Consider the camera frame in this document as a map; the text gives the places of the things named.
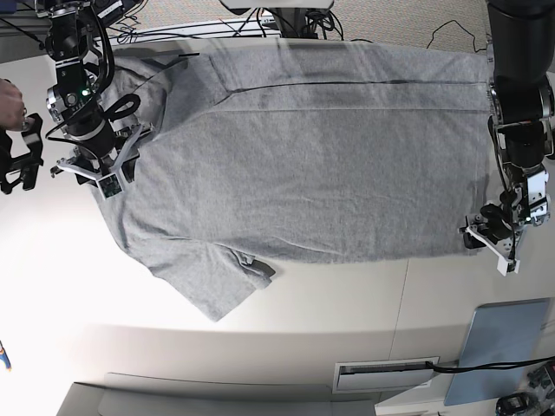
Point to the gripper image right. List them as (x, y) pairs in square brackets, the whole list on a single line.
[(498, 228)]

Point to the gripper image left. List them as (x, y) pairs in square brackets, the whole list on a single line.
[(103, 148)]

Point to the grey T-shirt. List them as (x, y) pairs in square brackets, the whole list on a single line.
[(338, 153)]

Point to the person hand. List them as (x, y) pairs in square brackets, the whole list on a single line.
[(12, 108)]

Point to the grey laptop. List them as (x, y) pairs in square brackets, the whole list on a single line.
[(499, 332)]

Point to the black device bottom right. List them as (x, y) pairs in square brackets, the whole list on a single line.
[(517, 404)]

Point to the blue orange tool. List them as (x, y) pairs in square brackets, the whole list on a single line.
[(4, 358)]

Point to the white table cable box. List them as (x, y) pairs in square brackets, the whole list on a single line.
[(382, 376)]

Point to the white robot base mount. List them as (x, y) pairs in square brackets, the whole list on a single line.
[(247, 4)]

